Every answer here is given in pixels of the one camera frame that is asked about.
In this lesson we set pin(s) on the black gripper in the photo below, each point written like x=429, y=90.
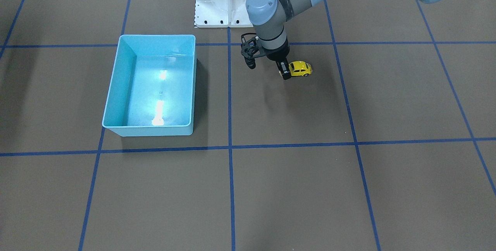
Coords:
x=278, y=54

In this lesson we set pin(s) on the light blue plastic bin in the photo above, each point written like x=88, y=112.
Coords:
x=152, y=86

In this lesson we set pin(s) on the yellow beetle toy car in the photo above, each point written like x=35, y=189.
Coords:
x=300, y=69

